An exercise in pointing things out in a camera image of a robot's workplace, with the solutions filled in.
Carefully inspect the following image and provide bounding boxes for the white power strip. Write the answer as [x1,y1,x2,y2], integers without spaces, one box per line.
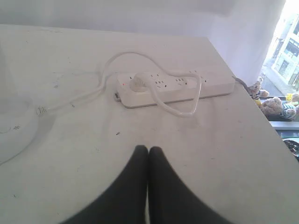
[116,72,235,108]

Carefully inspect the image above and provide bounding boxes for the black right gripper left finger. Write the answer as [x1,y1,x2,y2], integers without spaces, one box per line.
[63,145,148,224]

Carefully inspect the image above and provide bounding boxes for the small teddy bear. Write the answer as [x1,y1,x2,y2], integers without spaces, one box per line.
[249,77,269,100]

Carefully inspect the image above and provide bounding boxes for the white desk lamp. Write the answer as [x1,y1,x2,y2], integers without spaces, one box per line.
[0,49,39,164]

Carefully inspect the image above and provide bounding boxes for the brown teddy bear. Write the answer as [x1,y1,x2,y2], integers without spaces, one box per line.
[260,97,299,120]

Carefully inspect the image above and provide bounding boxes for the white power cable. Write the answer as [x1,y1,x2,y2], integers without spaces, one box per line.
[35,50,202,118]

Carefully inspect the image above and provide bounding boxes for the white round plug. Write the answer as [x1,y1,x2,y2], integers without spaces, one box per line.
[129,72,154,93]

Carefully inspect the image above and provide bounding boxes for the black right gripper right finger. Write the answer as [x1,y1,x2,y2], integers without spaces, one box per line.
[148,147,231,224]

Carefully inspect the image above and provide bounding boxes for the grey power strip cord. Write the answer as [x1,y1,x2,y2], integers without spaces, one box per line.
[231,76,250,88]

